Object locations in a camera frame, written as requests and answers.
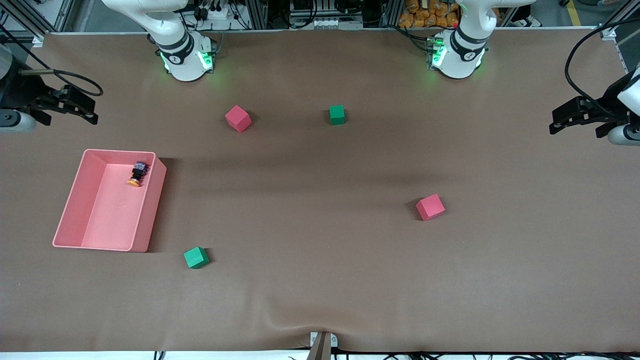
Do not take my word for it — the white black sneaker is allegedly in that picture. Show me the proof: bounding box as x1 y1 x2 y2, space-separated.
510 15 544 29

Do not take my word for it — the yellow-capped black push button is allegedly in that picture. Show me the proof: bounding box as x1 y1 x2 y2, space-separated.
127 161 150 188

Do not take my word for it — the red cube block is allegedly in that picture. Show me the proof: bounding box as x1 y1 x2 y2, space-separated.
224 105 252 134
415 194 446 222

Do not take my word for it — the pink plastic bin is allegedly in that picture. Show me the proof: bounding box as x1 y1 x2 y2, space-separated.
52 149 167 253

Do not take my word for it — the white power strip with plugs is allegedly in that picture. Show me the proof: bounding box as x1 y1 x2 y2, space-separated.
192 0 251 23

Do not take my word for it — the aluminium frame post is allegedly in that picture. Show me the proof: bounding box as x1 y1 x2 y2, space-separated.
380 0 401 28
247 0 269 30

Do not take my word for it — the metal table clamp bracket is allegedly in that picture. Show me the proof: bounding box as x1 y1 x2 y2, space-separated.
309 331 339 360

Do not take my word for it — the brown table mat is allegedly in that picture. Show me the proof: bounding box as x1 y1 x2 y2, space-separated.
0 27 640 353

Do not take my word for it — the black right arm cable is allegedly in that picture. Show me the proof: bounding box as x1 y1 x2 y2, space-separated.
0 22 104 97

